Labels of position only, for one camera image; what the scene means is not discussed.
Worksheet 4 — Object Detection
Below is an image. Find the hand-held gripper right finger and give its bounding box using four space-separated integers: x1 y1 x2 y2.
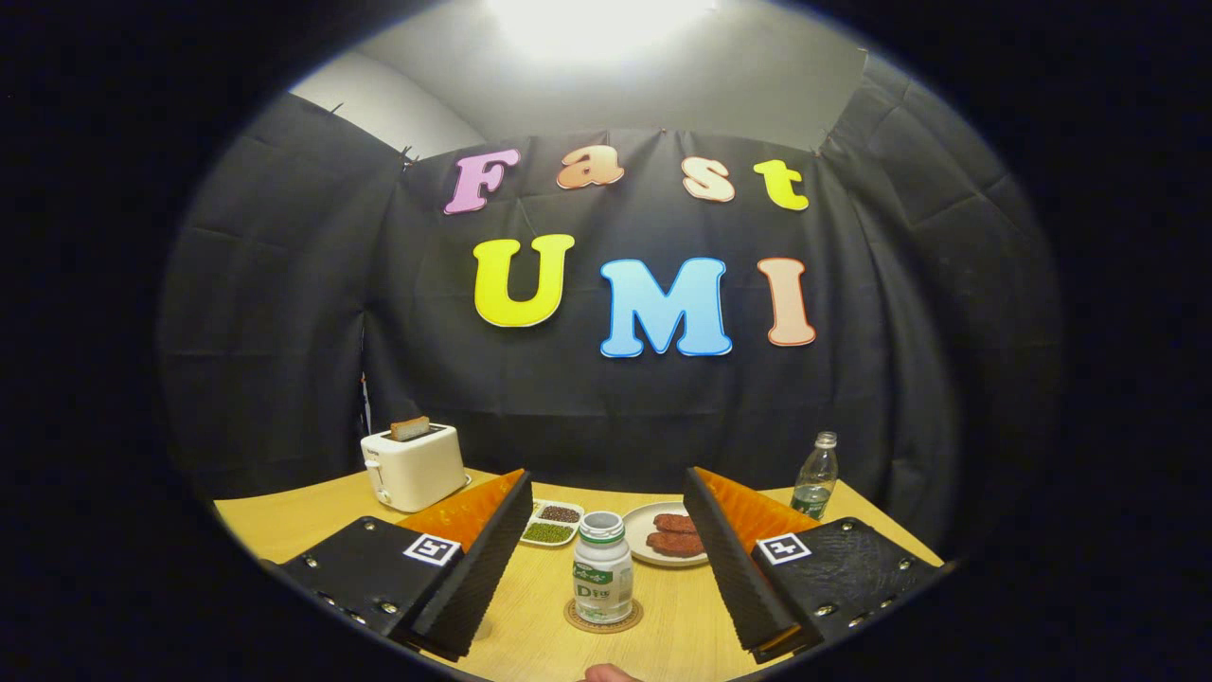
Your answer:
682 466 948 666

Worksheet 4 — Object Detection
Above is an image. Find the cream toaster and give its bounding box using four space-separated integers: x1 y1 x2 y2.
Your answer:
361 423 470 513

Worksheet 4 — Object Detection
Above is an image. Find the wooden table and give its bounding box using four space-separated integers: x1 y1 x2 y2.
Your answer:
213 467 948 682

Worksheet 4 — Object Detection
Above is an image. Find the round cork coaster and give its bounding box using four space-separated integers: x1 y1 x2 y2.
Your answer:
563 597 645 635

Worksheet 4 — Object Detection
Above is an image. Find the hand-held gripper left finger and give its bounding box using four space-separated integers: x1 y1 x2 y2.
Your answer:
270 469 534 664

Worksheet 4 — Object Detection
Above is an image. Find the white round plate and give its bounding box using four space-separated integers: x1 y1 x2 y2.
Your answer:
622 501 711 568

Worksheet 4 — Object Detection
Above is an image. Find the clear plastic water bottle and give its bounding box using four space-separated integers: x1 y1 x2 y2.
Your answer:
791 432 840 521

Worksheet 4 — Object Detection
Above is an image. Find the white divided bean dish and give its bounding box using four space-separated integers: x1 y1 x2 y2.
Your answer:
519 499 585 547

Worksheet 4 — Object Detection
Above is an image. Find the black backdrop cloth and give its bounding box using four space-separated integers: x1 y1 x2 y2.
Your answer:
156 47 1066 569

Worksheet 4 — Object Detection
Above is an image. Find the white juice bottle green label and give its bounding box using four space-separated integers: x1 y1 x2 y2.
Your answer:
572 511 635 625

